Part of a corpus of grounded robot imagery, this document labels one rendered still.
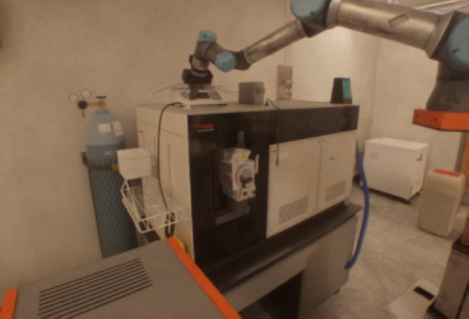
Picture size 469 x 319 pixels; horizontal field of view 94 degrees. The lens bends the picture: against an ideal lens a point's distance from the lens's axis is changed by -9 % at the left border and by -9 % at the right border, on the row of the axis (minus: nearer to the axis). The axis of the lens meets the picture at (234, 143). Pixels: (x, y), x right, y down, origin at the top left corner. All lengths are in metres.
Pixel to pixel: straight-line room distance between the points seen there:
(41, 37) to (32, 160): 0.78
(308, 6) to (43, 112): 1.64
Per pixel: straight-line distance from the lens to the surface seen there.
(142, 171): 1.13
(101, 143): 1.55
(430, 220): 3.41
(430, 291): 1.39
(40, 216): 2.07
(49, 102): 1.89
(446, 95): 0.85
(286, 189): 1.24
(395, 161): 3.96
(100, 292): 0.59
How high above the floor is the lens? 1.51
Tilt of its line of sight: 12 degrees down
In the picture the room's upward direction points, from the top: straight up
